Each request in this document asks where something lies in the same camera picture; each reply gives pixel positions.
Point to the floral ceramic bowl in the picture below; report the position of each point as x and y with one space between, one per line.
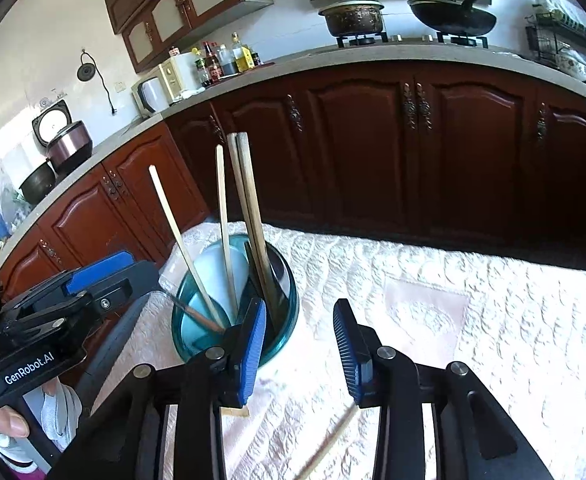
573 64

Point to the cream microwave oven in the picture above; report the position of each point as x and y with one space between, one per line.
178 77

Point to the stone kitchen countertop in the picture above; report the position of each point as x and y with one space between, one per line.
293 64

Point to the small dark bottle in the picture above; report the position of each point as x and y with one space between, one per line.
201 74

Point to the dark sauce bottle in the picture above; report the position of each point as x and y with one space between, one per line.
212 65

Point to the teal rimmed utensil holder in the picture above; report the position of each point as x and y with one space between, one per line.
193 336

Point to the white plastic spoon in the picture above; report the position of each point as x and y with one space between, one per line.
213 275

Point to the stained cooking pot with lid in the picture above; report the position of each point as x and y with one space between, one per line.
353 20

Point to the black dish rack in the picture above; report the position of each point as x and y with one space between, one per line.
543 45

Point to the dark wooden base cabinets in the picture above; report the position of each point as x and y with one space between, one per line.
363 150

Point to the person's left hand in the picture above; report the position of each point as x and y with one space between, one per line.
10 421

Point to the pale bamboo chopstick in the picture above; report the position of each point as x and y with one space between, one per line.
225 220
186 245

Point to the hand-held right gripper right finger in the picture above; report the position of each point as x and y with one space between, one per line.
347 355

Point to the quilted white tablecloth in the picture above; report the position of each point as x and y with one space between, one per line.
473 335

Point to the maroon rice cooker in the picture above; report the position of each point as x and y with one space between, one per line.
68 142

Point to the gas stove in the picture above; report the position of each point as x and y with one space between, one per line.
413 38

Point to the small white appliance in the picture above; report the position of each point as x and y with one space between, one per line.
151 95

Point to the wooden wall cabinets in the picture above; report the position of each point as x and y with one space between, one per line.
173 5

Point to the yellow oil bottle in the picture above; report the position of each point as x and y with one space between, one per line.
241 56

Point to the grey cloth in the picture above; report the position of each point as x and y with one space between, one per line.
55 410

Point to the long bamboo chopstick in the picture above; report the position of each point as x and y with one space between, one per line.
255 200
330 440
245 200

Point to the white cloth on rack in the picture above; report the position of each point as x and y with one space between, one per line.
563 10

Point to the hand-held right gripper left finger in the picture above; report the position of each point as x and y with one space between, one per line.
252 355

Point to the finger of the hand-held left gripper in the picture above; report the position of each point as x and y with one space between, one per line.
100 270
48 317

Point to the clear glass bottle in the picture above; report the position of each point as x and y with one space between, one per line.
226 62

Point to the black wok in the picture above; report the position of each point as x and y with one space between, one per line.
448 21

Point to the black inner cooking pot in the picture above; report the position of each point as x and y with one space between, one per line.
38 185

